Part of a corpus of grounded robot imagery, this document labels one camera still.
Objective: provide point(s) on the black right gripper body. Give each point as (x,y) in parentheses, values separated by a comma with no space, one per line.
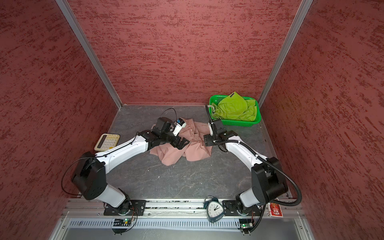
(211,140)

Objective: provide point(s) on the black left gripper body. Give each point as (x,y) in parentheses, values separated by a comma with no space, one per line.
(167,137)

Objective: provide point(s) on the pink shorts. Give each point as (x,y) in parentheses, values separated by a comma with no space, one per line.
(194,151)

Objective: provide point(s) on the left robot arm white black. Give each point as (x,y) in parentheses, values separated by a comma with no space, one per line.
(90,174)

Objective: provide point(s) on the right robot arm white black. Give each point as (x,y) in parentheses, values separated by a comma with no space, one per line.
(267,181)

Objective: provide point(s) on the lime green shorts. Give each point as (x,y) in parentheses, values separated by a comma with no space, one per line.
(234,108)

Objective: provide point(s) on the green plastic basket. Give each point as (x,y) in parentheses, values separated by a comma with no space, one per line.
(237,121)

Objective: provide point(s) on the cream yellow calculator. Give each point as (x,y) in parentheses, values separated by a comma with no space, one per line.
(107,142)

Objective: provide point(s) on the teal alarm clock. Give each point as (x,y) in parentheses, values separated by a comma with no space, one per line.
(214,209)

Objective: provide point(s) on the red card packet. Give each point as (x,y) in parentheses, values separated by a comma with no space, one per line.
(275,210)

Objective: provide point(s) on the right circuit board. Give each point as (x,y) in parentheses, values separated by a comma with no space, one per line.
(246,224)

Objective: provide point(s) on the circuit board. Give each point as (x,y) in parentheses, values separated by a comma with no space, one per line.
(246,224)
(125,223)

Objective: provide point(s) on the left circuit board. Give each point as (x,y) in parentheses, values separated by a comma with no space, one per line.
(125,223)

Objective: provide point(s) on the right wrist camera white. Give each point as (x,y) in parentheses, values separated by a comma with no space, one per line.
(211,127)

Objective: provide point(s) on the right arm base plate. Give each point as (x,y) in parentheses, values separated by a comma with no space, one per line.
(234,208)

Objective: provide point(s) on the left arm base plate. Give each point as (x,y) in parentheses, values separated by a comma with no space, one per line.
(132,207)

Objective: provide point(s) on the aluminium front rail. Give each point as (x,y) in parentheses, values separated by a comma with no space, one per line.
(152,208)

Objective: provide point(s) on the right aluminium corner post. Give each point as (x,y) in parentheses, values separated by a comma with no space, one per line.
(290,37)

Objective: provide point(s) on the aluminium corner post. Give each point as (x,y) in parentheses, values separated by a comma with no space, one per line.
(290,37)
(81,36)

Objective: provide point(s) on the left aluminium corner post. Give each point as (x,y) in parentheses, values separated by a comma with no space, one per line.
(81,36)

